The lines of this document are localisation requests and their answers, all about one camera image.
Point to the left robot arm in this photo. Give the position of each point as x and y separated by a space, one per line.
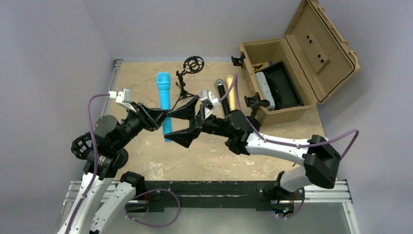
88 214

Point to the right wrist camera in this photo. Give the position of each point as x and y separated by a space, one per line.
209 102

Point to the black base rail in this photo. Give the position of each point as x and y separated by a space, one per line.
156 196

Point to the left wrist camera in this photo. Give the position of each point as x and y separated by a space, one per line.
122 98

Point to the tan hard case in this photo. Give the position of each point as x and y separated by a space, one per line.
316 56

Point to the black grey microphone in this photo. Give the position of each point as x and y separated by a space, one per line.
220 85

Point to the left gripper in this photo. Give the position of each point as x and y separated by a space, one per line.
156 117

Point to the cream microphone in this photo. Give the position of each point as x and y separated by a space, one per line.
231 97

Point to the round base mic stand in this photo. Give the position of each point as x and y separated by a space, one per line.
254 103

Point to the grey device in case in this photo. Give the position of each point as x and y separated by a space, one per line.
265 90

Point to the blue microphone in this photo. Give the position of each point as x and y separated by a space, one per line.
163 82

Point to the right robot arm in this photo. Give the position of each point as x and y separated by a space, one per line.
317 160

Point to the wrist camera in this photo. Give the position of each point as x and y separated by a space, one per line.
209 102
122 98

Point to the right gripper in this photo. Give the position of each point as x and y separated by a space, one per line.
185 137

